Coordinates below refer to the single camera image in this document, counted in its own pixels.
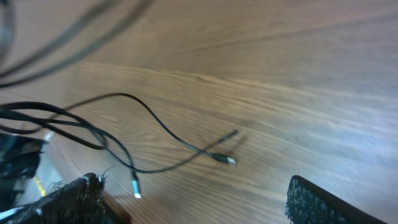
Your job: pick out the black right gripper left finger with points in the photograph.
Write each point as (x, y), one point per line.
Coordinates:
(80, 201)

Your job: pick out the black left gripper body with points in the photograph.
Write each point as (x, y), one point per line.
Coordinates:
(20, 158)

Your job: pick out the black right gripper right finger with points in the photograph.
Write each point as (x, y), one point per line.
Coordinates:
(308, 203)

